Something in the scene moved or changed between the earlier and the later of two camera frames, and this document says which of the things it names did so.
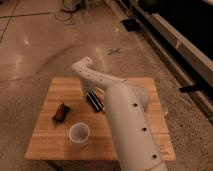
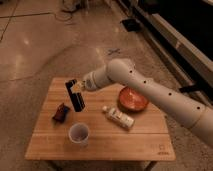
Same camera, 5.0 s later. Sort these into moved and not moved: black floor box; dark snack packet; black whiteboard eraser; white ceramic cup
Moved: black whiteboard eraser
Not moved: black floor box; white ceramic cup; dark snack packet
